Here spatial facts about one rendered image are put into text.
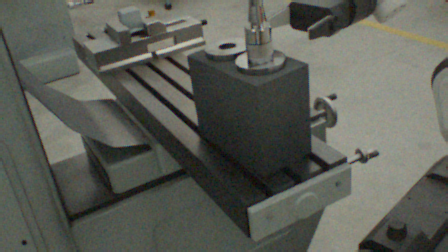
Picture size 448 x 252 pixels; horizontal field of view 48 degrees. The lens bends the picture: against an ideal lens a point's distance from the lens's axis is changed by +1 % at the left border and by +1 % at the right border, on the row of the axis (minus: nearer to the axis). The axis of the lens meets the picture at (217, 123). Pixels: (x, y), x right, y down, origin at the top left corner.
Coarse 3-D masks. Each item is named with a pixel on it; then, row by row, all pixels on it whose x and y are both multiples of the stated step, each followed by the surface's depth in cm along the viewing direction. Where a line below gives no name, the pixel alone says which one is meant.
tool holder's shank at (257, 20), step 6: (252, 0) 82; (258, 0) 82; (252, 6) 82; (258, 6) 82; (252, 12) 83; (258, 12) 83; (264, 12) 83; (252, 18) 83; (258, 18) 83; (264, 18) 83; (252, 24) 84; (258, 24) 84
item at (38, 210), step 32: (0, 32) 96; (0, 64) 97; (0, 96) 98; (0, 128) 99; (32, 128) 105; (0, 160) 101; (32, 160) 106; (0, 192) 103; (32, 192) 107; (0, 224) 105; (32, 224) 110; (64, 224) 118
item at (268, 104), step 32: (192, 64) 97; (224, 64) 91; (256, 64) 86; (288, 64) 87; (224, 96) 91; (256, 96) 83; (288, 96) 87; (224, 128) 96; (256, 128) 86; (288, 128) 89; (256, 160) 91; (288, 160) 93
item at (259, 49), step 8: (248, 40) 85; (256, 40) 84; (264, 40) 84; (272, 40) 86; (248, 48) 86; (256, 48) 85; (264, 48) 85; (272, 48) 86; (248, 56) 87; (256, 56) 85; (264, 56) 85; (272, 56) 87
